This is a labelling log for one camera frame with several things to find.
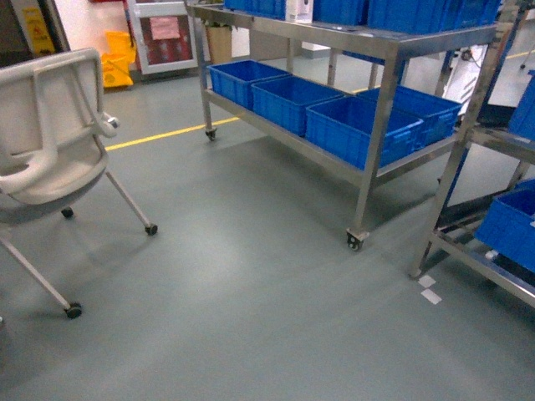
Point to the potted plant in box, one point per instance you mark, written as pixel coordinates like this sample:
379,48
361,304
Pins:
219,38

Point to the blue crate on cart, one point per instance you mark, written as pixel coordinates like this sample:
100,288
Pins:
284,101
439,115
343,127
234,80

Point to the fire extinguisher cabinet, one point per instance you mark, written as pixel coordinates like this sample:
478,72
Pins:
162,34

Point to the stainless steel flow rack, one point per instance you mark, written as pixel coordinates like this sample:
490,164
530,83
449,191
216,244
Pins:
451,230

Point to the yellow wet floor sign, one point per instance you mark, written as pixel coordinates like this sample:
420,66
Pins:
116,63

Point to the beige rolling office chair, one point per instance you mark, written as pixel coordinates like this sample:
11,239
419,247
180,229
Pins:
52,124

